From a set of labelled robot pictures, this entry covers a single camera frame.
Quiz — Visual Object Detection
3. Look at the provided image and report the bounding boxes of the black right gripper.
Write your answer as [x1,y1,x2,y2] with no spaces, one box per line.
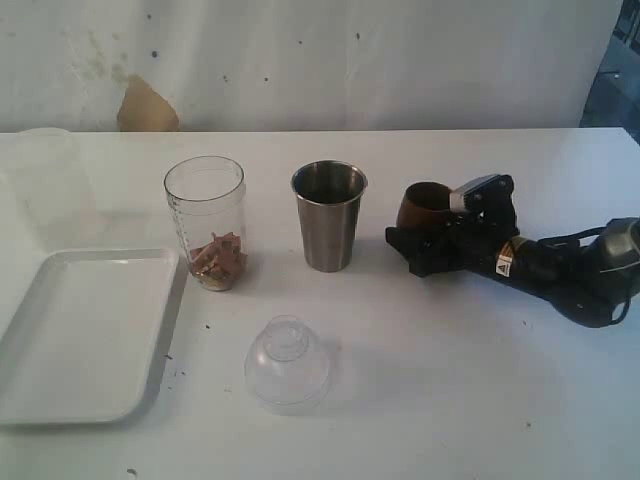
[385,174,519,276]

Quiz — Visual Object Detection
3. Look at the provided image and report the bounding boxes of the brown wooden cup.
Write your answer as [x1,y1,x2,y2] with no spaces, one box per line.
[396,181,456,233]

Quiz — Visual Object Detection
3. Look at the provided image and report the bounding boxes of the stainless steel cup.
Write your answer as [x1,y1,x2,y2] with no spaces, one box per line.
[291,160,368,273]

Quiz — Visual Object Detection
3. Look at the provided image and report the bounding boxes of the clear domed shaker lid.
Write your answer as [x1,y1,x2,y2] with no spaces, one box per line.
[244,315,332,415]

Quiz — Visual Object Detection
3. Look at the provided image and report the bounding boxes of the brown wooden blocks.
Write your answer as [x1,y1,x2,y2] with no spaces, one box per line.
[189,232,247,291]

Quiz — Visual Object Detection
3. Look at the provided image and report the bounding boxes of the clear plastic shaker cup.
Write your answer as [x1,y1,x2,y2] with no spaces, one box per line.
[163,155,248,289]

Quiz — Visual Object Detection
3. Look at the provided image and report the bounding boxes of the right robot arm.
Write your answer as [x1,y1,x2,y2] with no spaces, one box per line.
[385,174,639,328]

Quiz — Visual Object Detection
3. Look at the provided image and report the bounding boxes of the white rectangular tray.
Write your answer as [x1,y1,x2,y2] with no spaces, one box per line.
[1,248,186,428]

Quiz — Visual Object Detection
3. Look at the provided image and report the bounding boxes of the translucent plastic cup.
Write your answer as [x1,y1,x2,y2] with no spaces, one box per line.
[5,128,96,232]

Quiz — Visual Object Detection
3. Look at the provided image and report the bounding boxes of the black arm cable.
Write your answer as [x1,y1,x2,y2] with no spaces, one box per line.
[537,224,634,324]

